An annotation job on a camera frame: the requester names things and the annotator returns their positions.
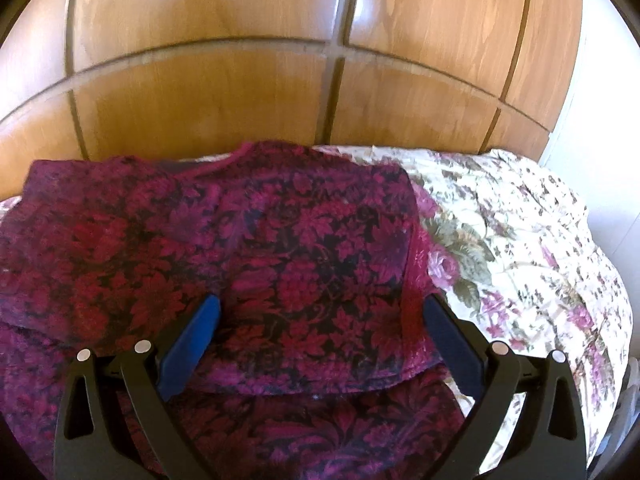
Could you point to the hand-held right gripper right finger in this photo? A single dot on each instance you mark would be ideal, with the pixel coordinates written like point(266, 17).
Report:
point(450, 345)

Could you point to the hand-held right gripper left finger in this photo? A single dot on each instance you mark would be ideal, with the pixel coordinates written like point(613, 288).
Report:
point(195, 340)

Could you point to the dark red patterned sweater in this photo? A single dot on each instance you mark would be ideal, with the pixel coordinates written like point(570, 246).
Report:
point(250, 250)

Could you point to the floral bedspread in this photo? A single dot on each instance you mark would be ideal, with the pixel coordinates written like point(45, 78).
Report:
point(525, 240)

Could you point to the white bed base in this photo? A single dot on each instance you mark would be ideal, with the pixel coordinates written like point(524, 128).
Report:
point(622, 390)

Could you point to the wooden panelled headboard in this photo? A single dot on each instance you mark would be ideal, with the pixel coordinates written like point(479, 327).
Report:
point(250, 85)

